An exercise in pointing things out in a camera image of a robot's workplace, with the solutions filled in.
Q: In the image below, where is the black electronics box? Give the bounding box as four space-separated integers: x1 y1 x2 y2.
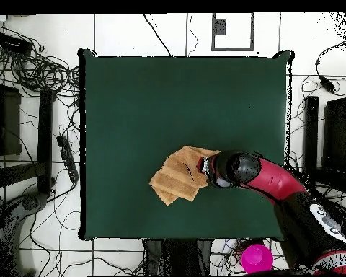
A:
0 31 33 56

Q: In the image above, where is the black upright stand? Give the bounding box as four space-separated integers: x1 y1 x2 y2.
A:
142 238 213 276

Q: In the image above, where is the black power strip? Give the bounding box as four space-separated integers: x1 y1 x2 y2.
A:
56 134 80 183

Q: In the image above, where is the dark green table cloth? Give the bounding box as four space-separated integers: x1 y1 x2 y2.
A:
78 48 295 242

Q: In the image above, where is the black metal frame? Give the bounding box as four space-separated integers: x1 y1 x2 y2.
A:
301 74 346 197
0 65 57 197

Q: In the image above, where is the magenta plastic cup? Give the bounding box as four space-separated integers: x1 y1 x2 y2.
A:
241 243 274 275

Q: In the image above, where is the tangled black cable bundle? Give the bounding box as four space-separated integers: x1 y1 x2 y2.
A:
0 22 81 99

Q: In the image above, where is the black power adapter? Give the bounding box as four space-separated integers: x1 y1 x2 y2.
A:
319 75 337 94

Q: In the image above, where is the tan terry towel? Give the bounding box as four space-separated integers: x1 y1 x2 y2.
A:
148 145 223 206

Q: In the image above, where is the grey stand leg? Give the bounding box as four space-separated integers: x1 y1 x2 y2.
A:
0 191 50 276

